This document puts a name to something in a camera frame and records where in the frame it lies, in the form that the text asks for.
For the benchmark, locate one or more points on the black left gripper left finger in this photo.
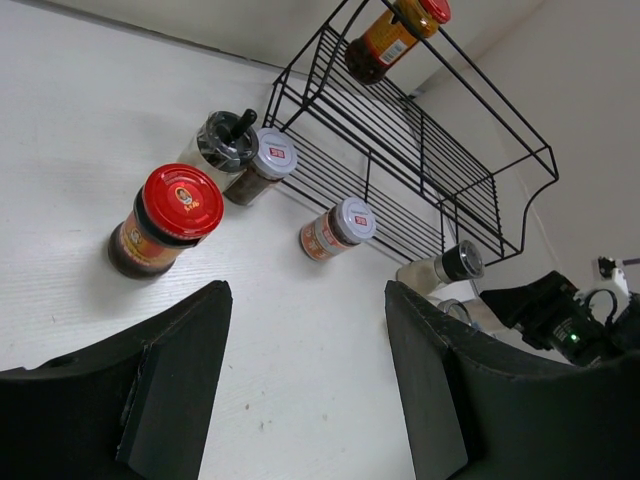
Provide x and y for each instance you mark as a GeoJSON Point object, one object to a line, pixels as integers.
{"type": "Point", "coordinates": [136, 405]}

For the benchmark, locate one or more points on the black knob grinder jar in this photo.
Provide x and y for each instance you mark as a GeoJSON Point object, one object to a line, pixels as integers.
{"type": "Point", "coordinates": [223, 147]}

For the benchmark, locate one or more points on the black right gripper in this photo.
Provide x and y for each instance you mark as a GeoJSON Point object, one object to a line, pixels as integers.
{"type": "Point", "coordinates": [549, 316]}

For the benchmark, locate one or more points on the red lid chili jar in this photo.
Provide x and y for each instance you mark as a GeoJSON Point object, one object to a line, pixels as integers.
{"type": "Point", "coordinates": [369, 57]}
{"type": "Point", "coordinates": [176, 208]}

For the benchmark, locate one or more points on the black collar pepper shaker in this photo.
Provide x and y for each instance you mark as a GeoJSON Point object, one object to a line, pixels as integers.
{"type": "Point", "coordinates": [462, 262]}

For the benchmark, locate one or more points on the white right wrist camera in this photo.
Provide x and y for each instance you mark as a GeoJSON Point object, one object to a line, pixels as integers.
{"type": "Point", "coordinates": [610, 276]}

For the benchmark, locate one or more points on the wide clear glass jar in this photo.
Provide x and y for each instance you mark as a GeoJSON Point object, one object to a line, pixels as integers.
{"type": "Point", "coordinates": [456, 310]}

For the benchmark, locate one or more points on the silver lid blue label shaker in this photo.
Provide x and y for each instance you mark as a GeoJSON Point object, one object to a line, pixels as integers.
{"type": "Point", "coordinates": [488, 322]}

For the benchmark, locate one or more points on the black wire rack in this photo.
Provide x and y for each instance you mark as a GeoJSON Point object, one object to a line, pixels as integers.
{"type": "Point", "coordinates": [461, 162]}

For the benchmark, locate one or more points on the white lid dark spice jar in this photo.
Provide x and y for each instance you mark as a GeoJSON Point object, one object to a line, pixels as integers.
{"type": "Point", "coordinates": [275, 160]}

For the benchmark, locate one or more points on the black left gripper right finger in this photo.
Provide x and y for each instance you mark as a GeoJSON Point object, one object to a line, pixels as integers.
{"type": "Point", "coordinates": [477, 408]}

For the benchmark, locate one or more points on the white lid orange spice jar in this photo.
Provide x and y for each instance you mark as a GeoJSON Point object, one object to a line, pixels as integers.
{"type": "Point", "coordinates": [344, 226]}

